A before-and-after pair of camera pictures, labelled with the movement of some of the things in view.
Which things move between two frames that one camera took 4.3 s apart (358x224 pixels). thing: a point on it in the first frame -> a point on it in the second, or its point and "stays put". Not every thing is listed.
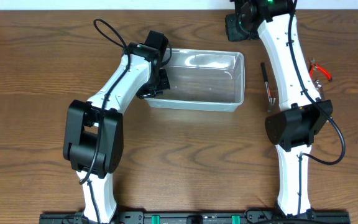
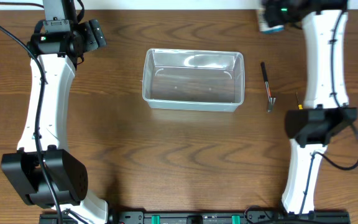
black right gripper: x=233 y=33 -> x=271 y=20
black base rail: x=314 y=217 stays put
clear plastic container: x=203 y=80 stays put
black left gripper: x=155 y=86 -> x=58 y=25
